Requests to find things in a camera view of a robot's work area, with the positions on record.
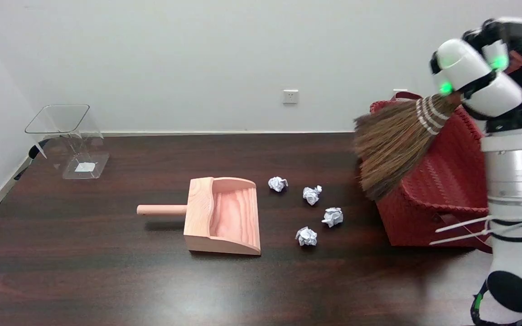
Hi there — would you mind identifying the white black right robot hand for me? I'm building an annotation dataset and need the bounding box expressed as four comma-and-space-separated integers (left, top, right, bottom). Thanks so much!
430, 17, 522, 133

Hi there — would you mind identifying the straw hand broom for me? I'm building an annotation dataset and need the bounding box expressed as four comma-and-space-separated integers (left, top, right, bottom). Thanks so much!
353, 51, 522, 201

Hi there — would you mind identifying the wooden dustpan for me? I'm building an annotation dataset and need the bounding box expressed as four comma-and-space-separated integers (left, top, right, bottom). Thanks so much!
136, 177, 261, 256

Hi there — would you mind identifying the red woven basket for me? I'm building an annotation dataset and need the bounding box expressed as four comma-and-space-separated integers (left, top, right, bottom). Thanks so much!
369, 91, 493, 249

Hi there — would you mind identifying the clear acrylic container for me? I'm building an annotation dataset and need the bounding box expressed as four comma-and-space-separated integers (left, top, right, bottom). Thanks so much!
24, 104, 110, 180

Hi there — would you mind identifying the black leg with white tip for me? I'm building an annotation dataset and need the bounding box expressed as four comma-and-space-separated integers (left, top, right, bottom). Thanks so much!
14, 140, 49, 182

